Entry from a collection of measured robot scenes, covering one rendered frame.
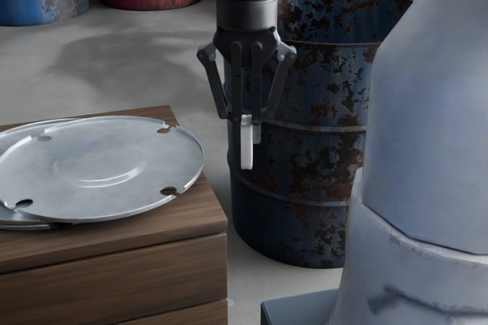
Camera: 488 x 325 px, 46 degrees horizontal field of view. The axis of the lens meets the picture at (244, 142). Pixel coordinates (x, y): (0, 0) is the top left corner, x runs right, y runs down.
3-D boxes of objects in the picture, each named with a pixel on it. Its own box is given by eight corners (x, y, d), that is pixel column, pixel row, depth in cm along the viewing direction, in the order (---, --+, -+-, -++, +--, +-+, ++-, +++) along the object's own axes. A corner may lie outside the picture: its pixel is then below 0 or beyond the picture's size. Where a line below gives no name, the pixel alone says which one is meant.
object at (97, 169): (108, 106, 99) (107, 101, 99) (244, 152, 84) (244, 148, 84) (-52, 175, 78) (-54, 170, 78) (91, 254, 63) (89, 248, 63)
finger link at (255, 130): (252, 105, 77) (274, 105, 77) (252, 138, 80) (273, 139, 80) (251, 109, 76) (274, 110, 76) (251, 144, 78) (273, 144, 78)
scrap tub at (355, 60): (346, 159, 158) (362, -19, 136) (446, 247, 123) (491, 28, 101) (200, 188, 144) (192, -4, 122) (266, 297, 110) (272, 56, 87)
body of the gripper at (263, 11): (208, 0, 67) (210, 75, 71) (282, 1, 66) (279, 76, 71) (214, -14, 73) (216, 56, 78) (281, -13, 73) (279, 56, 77)
